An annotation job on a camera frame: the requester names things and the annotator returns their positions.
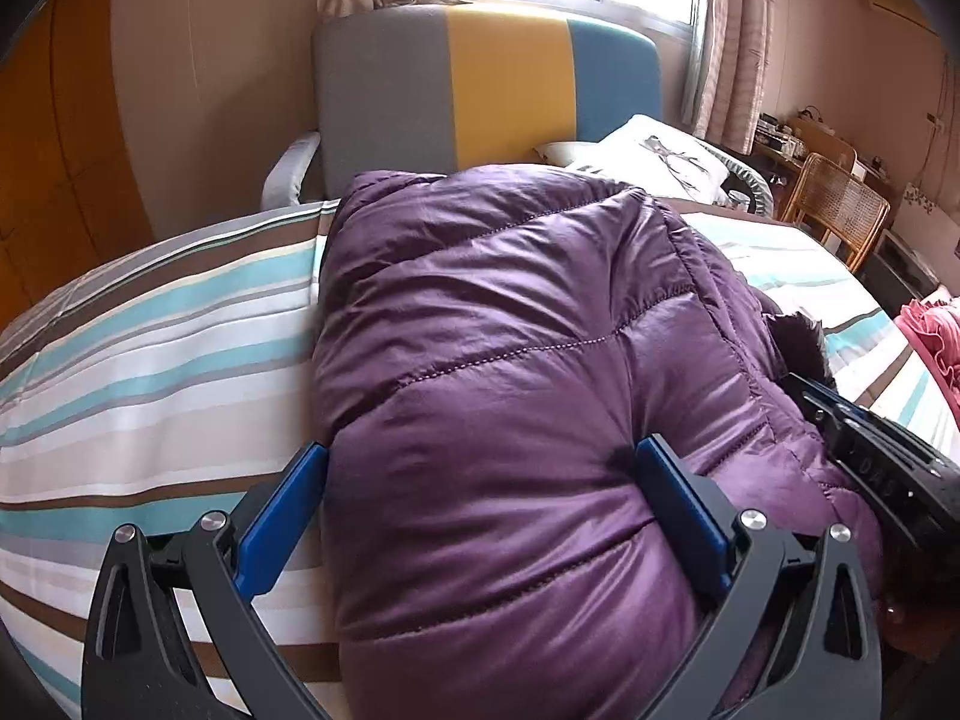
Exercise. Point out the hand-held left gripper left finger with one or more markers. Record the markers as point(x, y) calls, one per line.
point(281, 525)

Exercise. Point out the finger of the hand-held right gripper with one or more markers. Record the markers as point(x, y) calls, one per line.
point(821, 405)

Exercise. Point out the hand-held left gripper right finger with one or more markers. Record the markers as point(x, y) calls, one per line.
point(682, 510)

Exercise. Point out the purple quilted down jacket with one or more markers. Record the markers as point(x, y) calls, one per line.
point(487, 390)

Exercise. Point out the pink ruffled cloth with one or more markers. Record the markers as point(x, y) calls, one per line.
point(937, 345)

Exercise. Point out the dark low cabinet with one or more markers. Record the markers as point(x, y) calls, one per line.
point(900, 270)

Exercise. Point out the bed with striped sheet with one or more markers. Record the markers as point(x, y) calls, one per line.
point(150, 390)

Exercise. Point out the rattan chair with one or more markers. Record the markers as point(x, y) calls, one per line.
point(840, 202)

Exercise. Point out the grey striped cushion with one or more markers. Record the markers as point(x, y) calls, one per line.
point(754, 180)

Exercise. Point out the cluttered wooden desk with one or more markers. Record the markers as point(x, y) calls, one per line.
point(795, 139)

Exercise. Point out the white pillow with deer print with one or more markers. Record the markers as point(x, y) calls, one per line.
point(660, 157)

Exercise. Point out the plain white pillow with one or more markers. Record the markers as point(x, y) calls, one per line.
point(562, 152)

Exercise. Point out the striped pink curtain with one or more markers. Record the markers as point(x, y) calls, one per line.
point(739, 37)

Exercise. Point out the grey yellow blue headboard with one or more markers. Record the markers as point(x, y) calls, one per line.
point(375, 90)

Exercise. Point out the wooden wardrobe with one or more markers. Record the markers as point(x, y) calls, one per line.
point(52, 127)

